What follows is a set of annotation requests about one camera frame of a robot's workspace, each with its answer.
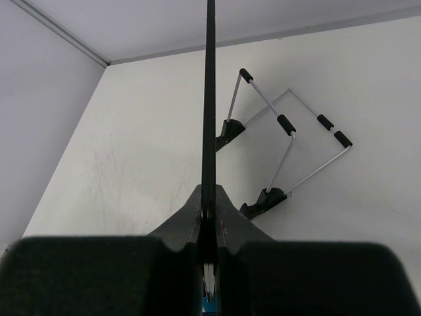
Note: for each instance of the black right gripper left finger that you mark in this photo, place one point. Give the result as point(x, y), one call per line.
point(157, 274)

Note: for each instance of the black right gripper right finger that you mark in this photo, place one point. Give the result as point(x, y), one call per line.
point(257, 275)

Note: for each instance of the blue whiteboard eraser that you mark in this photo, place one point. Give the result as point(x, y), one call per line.
point(208, 307)

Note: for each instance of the small white whiteboard black frame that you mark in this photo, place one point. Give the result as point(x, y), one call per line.
point(208, 175)

